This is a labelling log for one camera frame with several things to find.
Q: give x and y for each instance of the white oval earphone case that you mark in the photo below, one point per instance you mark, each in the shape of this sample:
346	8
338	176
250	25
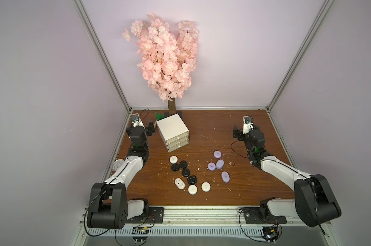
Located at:
179	183

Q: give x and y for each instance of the white three-drawer cabinet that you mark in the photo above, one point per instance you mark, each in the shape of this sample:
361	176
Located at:
173	132

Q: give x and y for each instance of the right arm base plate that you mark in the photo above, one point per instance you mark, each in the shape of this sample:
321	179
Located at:
253	215

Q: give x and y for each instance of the black earphone case upper right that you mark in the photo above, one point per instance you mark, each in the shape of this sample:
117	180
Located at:
183	164

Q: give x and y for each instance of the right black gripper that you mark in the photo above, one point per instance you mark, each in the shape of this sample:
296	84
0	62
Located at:
239	133

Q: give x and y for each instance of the white round earphone case top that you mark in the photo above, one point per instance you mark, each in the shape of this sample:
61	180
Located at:
173	159

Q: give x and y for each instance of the white round earphone case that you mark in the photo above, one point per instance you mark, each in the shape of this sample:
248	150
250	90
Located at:
206	187
173	159
192	189

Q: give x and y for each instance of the purple earphone case top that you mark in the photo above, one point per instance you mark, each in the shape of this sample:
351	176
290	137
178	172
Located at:
217	154

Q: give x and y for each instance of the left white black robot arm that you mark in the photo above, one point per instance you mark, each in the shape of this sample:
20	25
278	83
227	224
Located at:
109	207

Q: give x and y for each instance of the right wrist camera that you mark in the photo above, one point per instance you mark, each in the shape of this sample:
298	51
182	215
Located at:
248	124

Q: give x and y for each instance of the circuit board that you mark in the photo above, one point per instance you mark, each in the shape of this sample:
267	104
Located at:
140	235
271	234

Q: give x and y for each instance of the black earphone case lower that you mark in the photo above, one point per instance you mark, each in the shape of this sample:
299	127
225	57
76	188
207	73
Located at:
192	180

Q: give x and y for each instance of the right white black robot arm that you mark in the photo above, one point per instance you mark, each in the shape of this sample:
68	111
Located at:
314	201

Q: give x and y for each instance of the purple earphone case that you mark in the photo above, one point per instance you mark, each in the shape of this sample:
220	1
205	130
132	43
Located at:
219	164
225	177
217	154
211	166

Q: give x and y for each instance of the black earphone case middle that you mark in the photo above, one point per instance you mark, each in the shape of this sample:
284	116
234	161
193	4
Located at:
185	172

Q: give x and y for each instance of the white round earphone case bottom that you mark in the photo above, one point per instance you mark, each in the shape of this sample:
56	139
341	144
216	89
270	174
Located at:
192	189

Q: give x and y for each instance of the black earphone case upper left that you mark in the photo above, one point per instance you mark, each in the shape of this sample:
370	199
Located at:
175	167

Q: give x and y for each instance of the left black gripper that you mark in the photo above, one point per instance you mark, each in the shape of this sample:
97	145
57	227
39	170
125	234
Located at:
147	130

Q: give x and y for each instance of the right circuit board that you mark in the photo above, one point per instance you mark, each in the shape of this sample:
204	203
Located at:
271	234

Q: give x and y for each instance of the green toy rake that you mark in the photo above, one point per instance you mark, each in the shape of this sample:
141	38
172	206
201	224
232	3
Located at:
159	116

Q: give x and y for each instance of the pink blossom artificial tree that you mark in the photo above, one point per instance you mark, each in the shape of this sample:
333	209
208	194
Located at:
167	59

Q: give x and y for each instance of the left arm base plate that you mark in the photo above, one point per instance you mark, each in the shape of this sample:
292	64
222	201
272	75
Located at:
155	215

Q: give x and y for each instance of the left circuit board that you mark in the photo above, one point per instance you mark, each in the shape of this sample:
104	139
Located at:
140	235

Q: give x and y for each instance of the white round earphone case right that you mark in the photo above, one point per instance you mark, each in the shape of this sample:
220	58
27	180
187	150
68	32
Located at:
206	187

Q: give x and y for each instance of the black earphone case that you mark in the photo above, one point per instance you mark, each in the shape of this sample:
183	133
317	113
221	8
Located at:
175	167
192	180
183	164
185	172

